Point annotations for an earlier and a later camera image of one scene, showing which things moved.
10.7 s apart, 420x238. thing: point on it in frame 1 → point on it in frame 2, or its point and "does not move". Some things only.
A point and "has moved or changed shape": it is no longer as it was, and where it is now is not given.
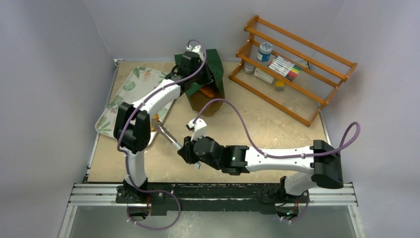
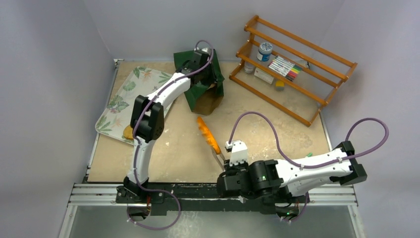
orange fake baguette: x=207 y=92 has moved or changed shape
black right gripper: x=185 y=152 → x=228 y=172
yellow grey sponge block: x=280 y=85 does not move
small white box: x=263 y=76 does not move
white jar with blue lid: x=264 y=51 does not move
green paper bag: x=199 y=102 does not move
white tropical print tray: x=137 y=82 does not move
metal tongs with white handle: x=157 y=125 has moved or changed shape
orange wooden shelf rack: x=298 y=77 does not move
